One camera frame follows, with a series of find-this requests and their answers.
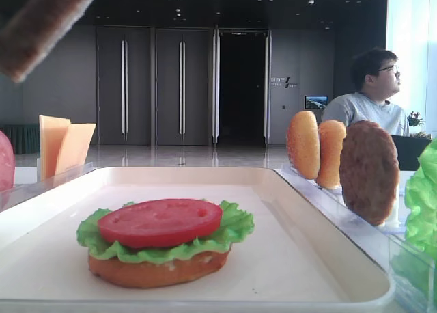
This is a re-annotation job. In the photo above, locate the green lettuce leaf on bun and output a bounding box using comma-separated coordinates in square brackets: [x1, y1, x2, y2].
[76, 200, 255, 264]

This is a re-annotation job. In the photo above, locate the green draped table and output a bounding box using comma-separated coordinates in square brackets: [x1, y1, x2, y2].
[1, 124, 40, 154]

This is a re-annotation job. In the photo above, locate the clear acrylic rack right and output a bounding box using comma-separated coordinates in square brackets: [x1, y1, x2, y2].
[277, 165, 436, 312]

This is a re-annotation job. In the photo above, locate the man in grey shirt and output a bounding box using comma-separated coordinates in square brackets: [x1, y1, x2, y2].
[322, 48, 410, 137]

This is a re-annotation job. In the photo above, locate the green lettuce pile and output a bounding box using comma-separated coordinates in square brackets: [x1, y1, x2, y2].
[404, 144, 437, 254]

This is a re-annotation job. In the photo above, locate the brown meat patty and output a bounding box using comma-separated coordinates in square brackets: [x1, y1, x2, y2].
[339, 120, 400, 226]
[1, 0, 93, 83]

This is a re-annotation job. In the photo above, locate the orange cheese slice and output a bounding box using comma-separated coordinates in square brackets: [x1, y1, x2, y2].
[39, 115, 71, 180]
[55, 123, 96, 175]

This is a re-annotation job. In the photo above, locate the red tomato slice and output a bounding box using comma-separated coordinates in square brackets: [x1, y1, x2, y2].
[98, 198, 223, 249]

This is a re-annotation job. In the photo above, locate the clear acrylic rack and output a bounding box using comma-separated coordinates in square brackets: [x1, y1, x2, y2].
[1, 163, 96, 212]
[277, 165, 436, 312]

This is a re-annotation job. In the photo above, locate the potted flower plant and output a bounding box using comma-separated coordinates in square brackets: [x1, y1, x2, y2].
[408, 111, 432, 139]

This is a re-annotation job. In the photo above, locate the white rectangular serving tray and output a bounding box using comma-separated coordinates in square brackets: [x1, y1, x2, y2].
[1, 167, 395, 312]

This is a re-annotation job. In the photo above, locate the golden bun slice middle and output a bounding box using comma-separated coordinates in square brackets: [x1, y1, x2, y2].
[315, 120, 346, 189]

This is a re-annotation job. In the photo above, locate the golden bun slice rear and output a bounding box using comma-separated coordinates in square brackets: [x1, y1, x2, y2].
[286, 111, 320, 180]

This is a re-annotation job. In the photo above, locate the brown meat patty front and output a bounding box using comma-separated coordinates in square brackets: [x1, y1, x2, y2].
[339, 120, 400, 226]

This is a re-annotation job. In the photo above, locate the orange cheese slice front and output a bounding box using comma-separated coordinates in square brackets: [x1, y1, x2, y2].
[55, 123, 96, 175]

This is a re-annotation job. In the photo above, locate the orange cheese slice rear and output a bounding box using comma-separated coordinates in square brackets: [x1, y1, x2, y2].
[39, 115, 71, 180]

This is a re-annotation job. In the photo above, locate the small wall screen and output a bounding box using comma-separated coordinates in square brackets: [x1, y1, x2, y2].
[305, 96, 328, 110]

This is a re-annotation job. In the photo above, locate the clear acrylic rack left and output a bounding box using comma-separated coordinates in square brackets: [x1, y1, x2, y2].
[1, 163, 96, 212]

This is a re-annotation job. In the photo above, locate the pink ham slice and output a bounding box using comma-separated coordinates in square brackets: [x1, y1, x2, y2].
[0, 132, 16, 191]

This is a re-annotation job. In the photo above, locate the bottom bun slice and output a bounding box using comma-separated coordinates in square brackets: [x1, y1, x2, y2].
[88, 251, 229, 289]

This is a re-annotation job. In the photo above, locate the golden bun slice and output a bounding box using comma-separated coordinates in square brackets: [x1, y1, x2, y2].
[315, 120, 346, 189]
[286, 111, 320, 180]

